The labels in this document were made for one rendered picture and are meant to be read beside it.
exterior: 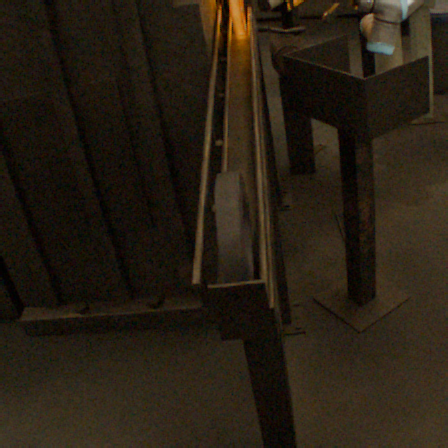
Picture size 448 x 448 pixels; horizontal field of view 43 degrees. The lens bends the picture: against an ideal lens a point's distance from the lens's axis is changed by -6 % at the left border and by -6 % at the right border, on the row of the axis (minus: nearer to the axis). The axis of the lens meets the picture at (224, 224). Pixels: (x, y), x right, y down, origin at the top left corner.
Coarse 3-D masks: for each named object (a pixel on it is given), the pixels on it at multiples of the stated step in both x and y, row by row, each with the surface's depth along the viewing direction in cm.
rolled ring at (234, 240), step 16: (224, 176) 80; (240, 176) 82; (224, 192) 77; (240, 192) 78; (224, 208) 76; (240, 208) 76; (224, 224) 75; (240, 224) 75; (224, 240) 75; (240, 240) 75; (224, 256) 75; (240, 256) 75; (224, 272) 76; (240, 272) 76
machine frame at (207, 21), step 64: (0, 0) 123; (64, 0) 123; (128, 0) 121; (192, 0) 127; (0, 64) 132; (64, 64) 132; (128, 64) 129; (192, 64) 132; (0, 128) 142; (64, 128) 138; (128, 128) 140; (192, 128) 141; (0, 192) 152; (64, 192) 150; (128, 192) 150; (192, 192) 151; (64, 256) 163; (128, 256) 162; (192, 256) 160; (64, 320) 169; (128, 320) 167; (192, 320) 166
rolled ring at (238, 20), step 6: (234, 0) 160; (240, 0) 174; (234, 6) 161; (240, 6) 161; (234, 12) 162; (240, 12) 162; (234, 18) 163; (240, 18) 163; (234, 24) 165; (240, 24) 165; (234, 30) 168; (240, 30) 168
